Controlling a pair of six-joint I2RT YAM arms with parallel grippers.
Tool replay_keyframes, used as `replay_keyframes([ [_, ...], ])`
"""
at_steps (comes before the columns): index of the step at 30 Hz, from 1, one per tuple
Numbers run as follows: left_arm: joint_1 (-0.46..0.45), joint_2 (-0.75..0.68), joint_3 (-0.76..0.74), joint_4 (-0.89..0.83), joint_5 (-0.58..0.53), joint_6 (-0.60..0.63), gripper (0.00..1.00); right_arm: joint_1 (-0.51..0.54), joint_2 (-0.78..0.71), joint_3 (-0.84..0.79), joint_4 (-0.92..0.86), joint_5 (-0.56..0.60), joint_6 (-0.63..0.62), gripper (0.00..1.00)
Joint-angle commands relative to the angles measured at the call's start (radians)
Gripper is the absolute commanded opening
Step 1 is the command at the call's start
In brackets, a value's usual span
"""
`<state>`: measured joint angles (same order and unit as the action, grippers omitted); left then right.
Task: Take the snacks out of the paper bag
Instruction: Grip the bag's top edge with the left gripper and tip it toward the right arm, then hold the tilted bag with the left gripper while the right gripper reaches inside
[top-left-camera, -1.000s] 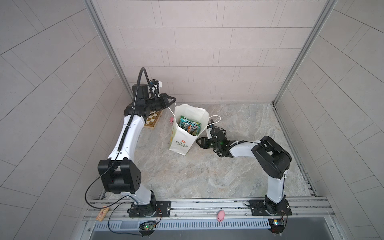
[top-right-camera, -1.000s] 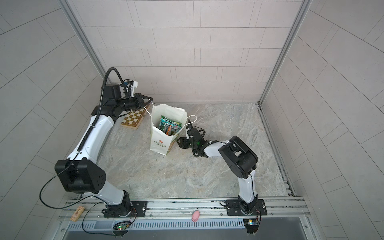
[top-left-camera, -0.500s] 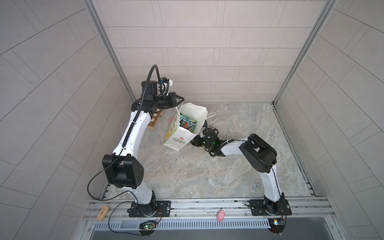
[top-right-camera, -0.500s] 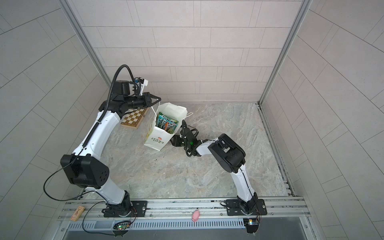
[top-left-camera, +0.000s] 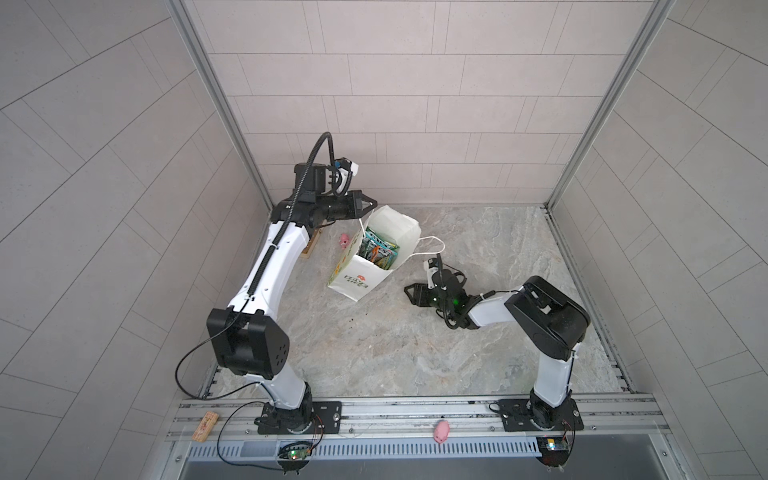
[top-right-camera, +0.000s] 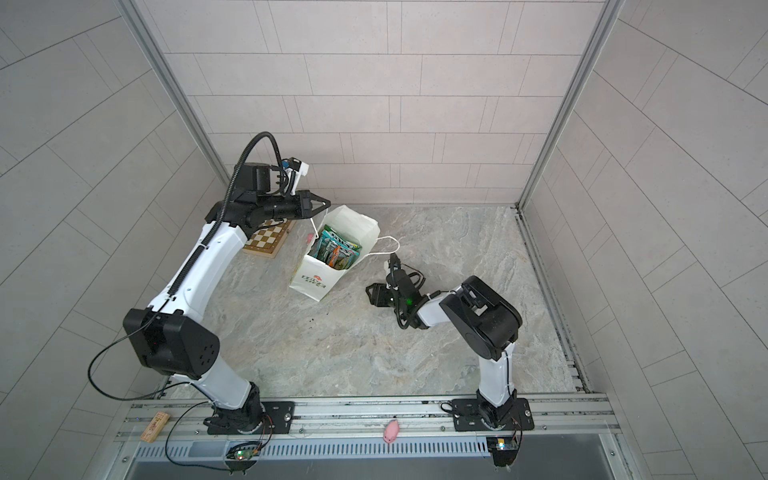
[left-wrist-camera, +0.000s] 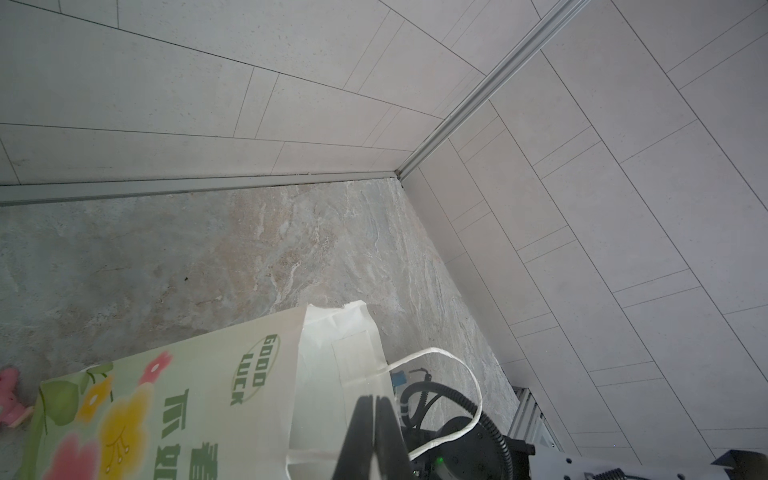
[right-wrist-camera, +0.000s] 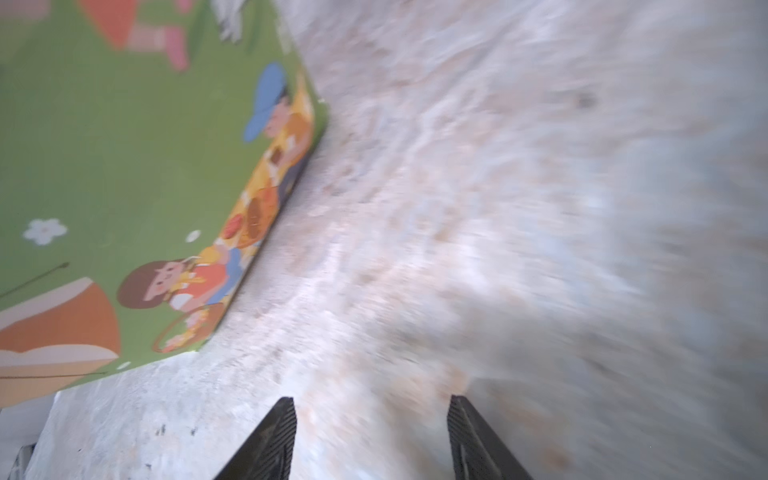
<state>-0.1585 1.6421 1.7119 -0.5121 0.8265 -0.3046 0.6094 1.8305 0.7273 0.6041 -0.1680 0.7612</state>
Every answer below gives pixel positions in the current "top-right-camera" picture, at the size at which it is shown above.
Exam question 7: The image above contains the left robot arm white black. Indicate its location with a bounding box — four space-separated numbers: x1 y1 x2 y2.
123 158 330 435

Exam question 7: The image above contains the white paper bag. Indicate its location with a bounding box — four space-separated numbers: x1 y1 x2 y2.
289 205 400 301

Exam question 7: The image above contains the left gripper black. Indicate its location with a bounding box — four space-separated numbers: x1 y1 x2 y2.
255 192 332 224

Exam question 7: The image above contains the left circuit board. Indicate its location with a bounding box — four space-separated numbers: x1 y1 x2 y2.
224 441 263 475

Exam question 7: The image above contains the pink eraser on rail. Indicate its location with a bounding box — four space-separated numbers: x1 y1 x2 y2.
383 419 400 444

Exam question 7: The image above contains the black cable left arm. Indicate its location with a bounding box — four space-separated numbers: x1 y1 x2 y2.
87 323 241 472

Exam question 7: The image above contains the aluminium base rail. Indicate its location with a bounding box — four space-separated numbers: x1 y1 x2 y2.
114 393 621 467

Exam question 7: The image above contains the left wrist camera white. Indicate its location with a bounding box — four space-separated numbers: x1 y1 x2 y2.
281 157 309 196

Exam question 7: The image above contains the teal mint candy bag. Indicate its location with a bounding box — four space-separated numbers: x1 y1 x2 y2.
308 225 362 270

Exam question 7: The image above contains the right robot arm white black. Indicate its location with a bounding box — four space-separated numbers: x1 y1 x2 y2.
366 253 534 432

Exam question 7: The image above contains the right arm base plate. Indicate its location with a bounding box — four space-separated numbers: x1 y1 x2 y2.
441 397 535 432

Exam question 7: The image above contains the circuit board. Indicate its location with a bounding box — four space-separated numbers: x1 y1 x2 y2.
486 437 521 467
224 441 263 475

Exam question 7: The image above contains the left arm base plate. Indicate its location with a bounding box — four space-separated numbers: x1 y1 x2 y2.
203 401 296 435

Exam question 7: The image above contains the right circuit board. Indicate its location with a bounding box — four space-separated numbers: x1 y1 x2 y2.
486 437 521 467

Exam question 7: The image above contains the wooden block on rail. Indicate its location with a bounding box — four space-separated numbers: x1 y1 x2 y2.
140 411 170 443

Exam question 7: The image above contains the wooden chessboard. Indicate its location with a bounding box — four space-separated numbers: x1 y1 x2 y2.
243 220 293 259

